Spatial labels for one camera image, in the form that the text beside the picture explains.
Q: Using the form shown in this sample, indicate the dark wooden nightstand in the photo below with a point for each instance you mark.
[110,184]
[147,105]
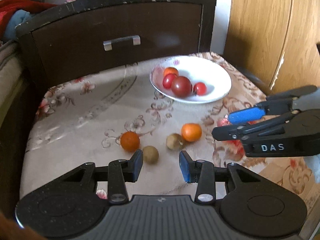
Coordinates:
[66,42]

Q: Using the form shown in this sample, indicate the small red cherry tomato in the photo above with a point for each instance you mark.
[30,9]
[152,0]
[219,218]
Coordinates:
[200,89]

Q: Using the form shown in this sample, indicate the white floral porcelain bowl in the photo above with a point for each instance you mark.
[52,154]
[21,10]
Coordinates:
[196,69]

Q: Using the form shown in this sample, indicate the tan longan fruit round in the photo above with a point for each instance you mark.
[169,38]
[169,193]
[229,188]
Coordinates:
[150,154]

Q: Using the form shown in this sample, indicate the red blanket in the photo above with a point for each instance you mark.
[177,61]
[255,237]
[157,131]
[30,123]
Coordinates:
[9,7]

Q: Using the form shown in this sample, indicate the red cherry tomato oval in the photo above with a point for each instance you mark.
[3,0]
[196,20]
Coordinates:
[168,79]

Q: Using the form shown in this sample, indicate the orange tangerine front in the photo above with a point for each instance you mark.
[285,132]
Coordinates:
[191,132]

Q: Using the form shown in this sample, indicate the brown longan fruit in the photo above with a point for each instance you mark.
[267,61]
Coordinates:
[175,142]

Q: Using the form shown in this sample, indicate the blue garment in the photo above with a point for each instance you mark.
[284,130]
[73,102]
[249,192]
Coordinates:
[18,17]

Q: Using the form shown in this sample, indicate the large dark red tomato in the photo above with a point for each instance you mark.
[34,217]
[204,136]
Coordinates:
[181,86]

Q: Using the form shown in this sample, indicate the wooden wardrobe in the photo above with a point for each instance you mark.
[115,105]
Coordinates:
[275,43]

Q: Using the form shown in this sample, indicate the silver drawer handle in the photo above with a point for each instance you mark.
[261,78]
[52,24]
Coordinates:
[122,42]

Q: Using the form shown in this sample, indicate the floral beige tablecloth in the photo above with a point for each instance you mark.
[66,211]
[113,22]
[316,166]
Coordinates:
[82,120]

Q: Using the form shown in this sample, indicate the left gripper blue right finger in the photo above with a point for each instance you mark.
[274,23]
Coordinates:
[202,173]

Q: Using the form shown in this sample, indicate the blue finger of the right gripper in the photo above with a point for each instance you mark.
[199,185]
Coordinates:
[246,115]
[240,131]

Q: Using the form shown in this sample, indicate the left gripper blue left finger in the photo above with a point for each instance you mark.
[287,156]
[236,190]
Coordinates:
[122,171]

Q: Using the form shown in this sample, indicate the orange tangerine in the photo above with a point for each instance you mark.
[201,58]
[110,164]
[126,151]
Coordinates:
[191,132]
[130,141]
[170,70]

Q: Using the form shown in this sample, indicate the beige quilted mattress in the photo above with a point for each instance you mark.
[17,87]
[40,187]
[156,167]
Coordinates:
[11,71]

